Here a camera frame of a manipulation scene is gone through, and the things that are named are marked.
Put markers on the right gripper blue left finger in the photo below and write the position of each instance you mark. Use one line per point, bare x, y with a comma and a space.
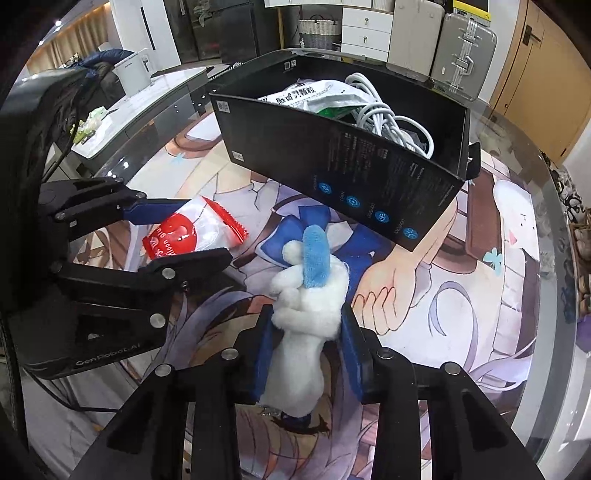
261, 346

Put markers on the white desk with drawers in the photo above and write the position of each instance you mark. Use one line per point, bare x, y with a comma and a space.
366, 25

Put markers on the wooden shoe rack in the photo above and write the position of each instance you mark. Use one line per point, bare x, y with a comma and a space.
580, 241

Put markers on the black cardboard storage box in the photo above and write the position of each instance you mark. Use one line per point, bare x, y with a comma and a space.
372, 180

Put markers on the beige suitcase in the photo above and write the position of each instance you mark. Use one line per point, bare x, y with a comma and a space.
415, 33

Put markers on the white electric kettle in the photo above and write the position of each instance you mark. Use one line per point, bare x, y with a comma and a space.
134, 72

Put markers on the red white snack bag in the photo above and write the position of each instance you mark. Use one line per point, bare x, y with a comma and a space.
200, 224

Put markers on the anime print desk mat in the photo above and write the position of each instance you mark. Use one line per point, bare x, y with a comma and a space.
468, 293

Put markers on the black refrigerator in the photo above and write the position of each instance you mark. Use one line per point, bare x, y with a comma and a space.
228, 30

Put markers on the white green printed pouch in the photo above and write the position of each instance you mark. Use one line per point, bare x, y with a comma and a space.
329, 98

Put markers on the silver aluminium suitcase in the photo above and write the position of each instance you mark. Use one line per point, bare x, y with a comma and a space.
463, 57

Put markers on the blue puffer jacket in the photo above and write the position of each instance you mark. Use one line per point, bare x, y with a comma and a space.
98, 64

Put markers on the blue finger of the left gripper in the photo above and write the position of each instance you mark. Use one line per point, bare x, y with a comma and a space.
194, 267
151, 211

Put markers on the grey white side cabinet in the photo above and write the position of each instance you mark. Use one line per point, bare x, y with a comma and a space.
169, 100

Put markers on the white plush toy blue tag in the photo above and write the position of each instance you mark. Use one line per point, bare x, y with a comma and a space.
310, 294

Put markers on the wooden door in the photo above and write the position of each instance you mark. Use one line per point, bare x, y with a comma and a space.
544, 88

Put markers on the woven laundry basket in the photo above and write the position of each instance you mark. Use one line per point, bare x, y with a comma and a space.
319, 32

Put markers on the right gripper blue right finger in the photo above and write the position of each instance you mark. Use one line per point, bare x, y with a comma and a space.
358, 345

